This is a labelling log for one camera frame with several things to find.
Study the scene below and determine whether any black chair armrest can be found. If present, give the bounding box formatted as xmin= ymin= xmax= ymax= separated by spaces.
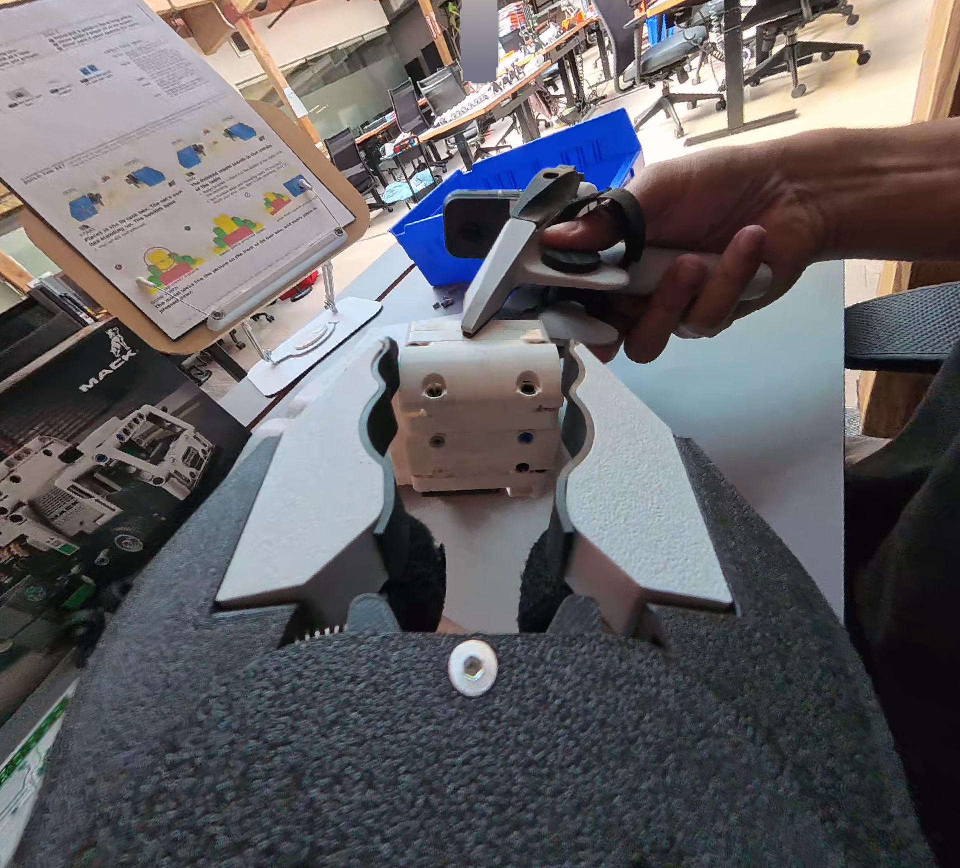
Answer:
xmin=843 ymin=283 xmax=960 ymax=374

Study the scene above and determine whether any person's right hand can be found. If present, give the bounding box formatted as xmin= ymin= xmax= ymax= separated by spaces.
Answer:
xmin=540 ymin=133 xmax=856 ymax=364

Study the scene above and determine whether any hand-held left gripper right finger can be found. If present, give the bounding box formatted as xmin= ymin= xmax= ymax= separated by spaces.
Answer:
xmin=553 ymin=342 xmax=734 ymax=610

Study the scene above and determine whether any white lego truck model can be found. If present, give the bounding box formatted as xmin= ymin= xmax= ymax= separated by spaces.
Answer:
xmin=390 ymin=319 xmax=565 ymax=498

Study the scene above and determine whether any person's right forearm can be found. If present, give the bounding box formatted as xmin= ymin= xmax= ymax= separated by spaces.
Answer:
xmin=840 ymin=117 xmax=960 ymax=265

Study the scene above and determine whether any black lego set box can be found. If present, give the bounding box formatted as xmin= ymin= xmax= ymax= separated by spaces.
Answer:
xmin=0 ymin=319 xmax=252 ymax=862

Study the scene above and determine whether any blue plastic bin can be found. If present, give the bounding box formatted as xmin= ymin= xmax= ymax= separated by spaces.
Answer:
xmin=387 ymin=107 xmax=644 ymax=286

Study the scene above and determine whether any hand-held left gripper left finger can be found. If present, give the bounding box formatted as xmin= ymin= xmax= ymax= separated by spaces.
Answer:
xmin=216 ymin=338 xmax=400 ymax=608

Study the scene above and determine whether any person's dark clothing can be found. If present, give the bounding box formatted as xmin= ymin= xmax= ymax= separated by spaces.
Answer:
xmin=843 ymin=343 xmax=960 ymax=868

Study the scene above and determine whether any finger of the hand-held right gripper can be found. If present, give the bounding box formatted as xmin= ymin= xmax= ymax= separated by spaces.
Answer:
xmin=459 ymin=167 xmax=586 ymax=338
xmin=538 ymin=302 xmax=621 ymax=367

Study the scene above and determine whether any long cluttered desk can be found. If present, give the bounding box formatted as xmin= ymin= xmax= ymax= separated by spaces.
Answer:
xmin=416 ymin=13 xmax=601 ymax=172

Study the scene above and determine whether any printed instruction sheet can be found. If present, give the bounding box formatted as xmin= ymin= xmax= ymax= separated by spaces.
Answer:
xmin=0 ymin=0 xmax=357 ymax=340

